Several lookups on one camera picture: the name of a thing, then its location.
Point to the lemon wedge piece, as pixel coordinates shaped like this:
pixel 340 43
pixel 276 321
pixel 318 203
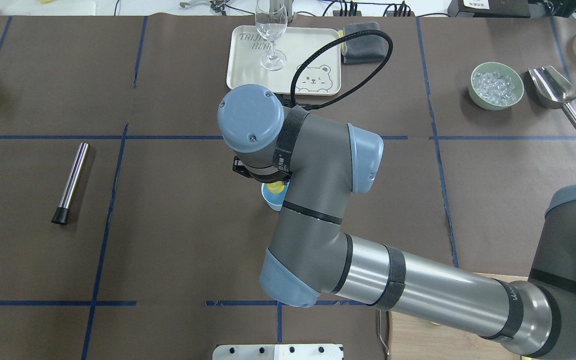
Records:
pixel 276 187

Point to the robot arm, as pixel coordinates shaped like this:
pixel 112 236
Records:
pixel 324 162

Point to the blue plastic cup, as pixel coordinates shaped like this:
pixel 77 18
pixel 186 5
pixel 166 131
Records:
pixel 274 201

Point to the grey folded cloth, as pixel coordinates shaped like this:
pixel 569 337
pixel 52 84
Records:
pixel 365 49

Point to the clear wine glass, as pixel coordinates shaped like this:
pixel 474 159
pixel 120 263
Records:
pixel 271 21

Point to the wooden cutting board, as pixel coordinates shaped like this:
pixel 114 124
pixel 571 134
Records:
pixel 428 345

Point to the green bowl with ice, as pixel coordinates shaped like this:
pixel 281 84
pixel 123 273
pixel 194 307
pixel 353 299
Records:
pixel 495 86

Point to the steel muddler black tip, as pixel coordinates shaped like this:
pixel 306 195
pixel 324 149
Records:
pixel 63 209

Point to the metal ice scoop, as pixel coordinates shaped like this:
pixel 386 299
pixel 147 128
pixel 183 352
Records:
pixel 554 91

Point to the white camera pole mount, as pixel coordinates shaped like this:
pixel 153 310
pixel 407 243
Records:
pixel 308 351

